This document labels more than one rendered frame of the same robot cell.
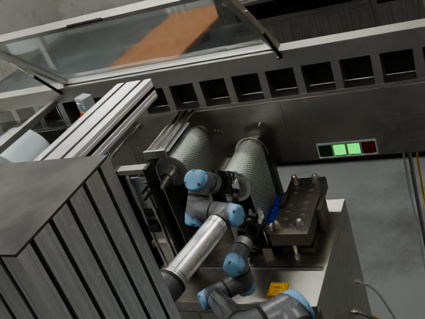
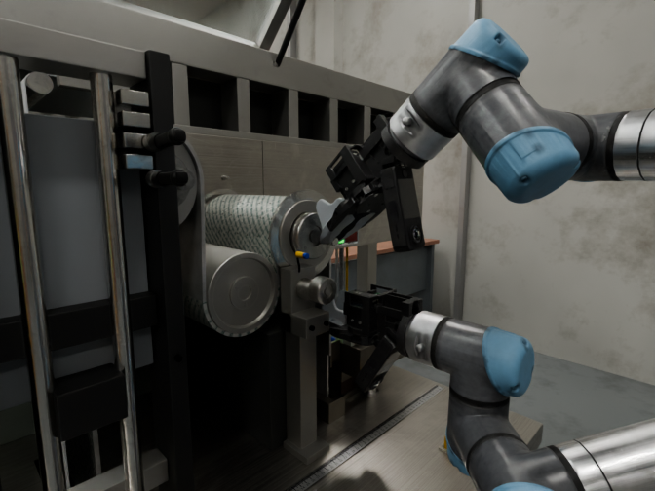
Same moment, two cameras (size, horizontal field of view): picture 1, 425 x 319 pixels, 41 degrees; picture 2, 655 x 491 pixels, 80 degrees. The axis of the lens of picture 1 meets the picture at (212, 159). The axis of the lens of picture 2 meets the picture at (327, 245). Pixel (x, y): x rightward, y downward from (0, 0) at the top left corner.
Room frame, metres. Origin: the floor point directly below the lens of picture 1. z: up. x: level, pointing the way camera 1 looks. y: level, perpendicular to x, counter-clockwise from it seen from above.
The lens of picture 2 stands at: (1.76, 0.56, 1.33)
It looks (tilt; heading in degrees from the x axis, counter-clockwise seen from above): 9 degrees down; 285
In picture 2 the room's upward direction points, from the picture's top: straight up
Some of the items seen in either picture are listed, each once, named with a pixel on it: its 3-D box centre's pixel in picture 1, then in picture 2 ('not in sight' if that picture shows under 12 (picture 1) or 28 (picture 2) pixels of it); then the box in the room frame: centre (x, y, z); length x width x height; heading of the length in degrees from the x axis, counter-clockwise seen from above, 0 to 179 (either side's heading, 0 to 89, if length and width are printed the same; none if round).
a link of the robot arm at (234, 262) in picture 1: (236, 260); (481, 357); (1.69, 0.04, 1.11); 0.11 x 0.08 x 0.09; 150
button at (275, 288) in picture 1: (277, 291); not in sight; (1.68, -0.07, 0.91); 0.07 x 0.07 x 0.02; 60
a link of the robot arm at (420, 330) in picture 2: (241, 245); (428, 338); (1.76, 0.00, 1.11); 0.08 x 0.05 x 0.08; 60
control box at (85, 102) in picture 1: (85, 107); not in sight; (2.26, 0.42, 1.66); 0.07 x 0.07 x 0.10; 35
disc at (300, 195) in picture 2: (233, 186); (305, 235); (1.96, -0.04, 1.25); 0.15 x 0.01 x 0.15; 60
